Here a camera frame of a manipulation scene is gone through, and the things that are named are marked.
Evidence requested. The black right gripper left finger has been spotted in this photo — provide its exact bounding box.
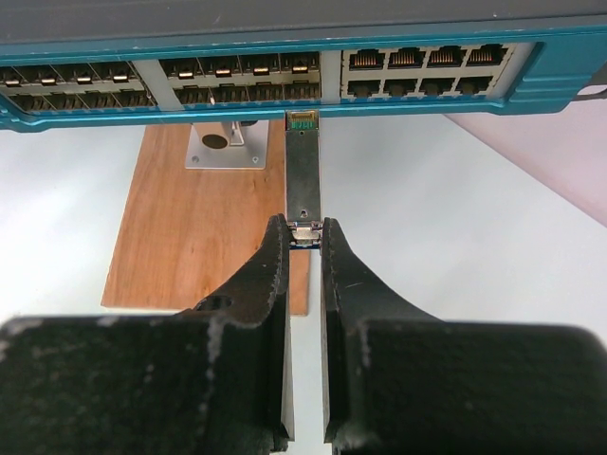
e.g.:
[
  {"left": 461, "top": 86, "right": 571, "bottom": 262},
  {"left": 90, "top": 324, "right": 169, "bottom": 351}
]
[{"left": 1, "top": 215, "right": 294, "bottom": 454}]

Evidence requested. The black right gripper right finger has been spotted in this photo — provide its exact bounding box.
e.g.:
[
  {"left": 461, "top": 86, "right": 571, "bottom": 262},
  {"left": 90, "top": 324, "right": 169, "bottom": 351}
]
[{"left": 321, "top": 218, "right": 606, "bottom": 454}]

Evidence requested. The silver SFP transceiver plug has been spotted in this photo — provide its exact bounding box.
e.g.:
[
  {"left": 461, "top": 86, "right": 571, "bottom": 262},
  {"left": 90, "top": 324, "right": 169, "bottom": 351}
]
[{"left": 285, "top": 110, "right": 323, "bottom": 249}]

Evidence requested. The wooden base board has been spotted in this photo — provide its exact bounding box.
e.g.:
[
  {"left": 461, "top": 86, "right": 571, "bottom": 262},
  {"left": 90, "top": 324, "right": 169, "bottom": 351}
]
[{"left": 101, "top": 120, "right": 285, "bottom": 310}]

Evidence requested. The metal switch stand bracket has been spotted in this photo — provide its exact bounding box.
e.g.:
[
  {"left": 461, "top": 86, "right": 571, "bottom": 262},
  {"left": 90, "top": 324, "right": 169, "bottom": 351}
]
[{"left": 185, "top": 120, "right": 269, "bottom": 170}]

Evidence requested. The dark grey network switch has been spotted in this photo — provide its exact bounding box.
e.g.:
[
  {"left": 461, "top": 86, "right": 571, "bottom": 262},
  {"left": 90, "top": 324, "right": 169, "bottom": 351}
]
[{"left": 1, "top": 1, "right": 606, "bottom": 133}]

